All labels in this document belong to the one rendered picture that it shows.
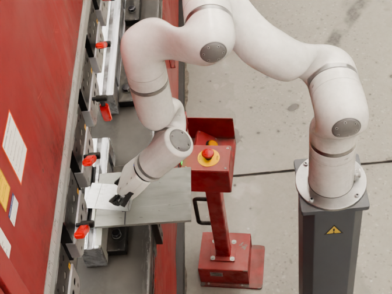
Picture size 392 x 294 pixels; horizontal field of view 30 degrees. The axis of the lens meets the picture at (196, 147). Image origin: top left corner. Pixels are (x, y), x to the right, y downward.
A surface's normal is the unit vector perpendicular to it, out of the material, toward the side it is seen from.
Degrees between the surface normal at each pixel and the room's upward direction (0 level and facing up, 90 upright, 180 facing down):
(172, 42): 83
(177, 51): 93
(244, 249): 4
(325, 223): 90
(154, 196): 0
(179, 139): 40
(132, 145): 0
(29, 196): 90
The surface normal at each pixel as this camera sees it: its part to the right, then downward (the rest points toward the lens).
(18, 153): 0.99, -0.07
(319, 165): -0.64, 0.64
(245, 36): -0.48, 0.15
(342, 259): 0.04, 0.77
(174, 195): -0.11, -0.62
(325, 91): -0.60, -0.45
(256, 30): -0.12, -0.09
